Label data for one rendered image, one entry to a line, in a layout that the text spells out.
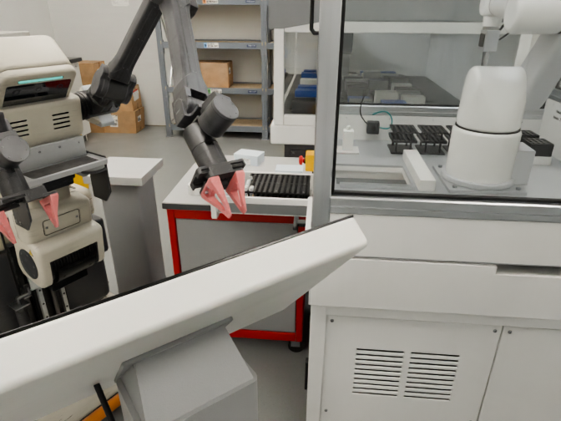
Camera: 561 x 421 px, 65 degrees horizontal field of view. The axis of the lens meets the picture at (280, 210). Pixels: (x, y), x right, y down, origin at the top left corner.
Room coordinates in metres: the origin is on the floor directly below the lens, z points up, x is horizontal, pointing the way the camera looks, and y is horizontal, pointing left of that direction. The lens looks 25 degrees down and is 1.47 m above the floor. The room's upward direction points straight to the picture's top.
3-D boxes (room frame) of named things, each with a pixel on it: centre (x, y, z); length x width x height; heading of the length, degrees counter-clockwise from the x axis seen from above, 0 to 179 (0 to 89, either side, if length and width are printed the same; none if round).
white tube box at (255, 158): (2.07, 0.15, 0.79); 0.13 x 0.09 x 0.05; 69
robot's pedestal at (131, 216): (1.99, 0.75, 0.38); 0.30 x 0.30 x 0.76; 85
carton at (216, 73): (5.42, 0.80, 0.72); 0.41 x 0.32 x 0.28; 85
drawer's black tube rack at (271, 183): (1.43, 0.01, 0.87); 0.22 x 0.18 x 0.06; 85
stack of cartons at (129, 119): (5.57, 2.20, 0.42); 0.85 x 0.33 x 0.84; 85
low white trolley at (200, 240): (1.86, 0.15, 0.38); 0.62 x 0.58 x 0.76; 175
